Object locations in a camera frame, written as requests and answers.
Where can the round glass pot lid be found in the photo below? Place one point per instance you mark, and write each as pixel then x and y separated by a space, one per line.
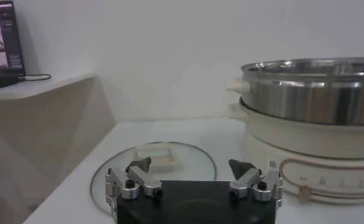
pixel 157 156

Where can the laptop with pink screen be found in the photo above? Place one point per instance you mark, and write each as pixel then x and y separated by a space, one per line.
pixel 2 36

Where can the cream electric cooker base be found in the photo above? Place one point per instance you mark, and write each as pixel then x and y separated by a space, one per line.
pixel 306 140

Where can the stainless steel steamer basket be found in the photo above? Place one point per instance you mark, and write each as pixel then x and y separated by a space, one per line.
pixel 306 100

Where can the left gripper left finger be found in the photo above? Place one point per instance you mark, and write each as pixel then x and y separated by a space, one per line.
pixel 145 179

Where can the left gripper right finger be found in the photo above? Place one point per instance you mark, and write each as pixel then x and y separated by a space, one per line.
pixel 246 179

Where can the white side desk with mouse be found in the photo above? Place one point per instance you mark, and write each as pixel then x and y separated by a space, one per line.
pixel 48 121

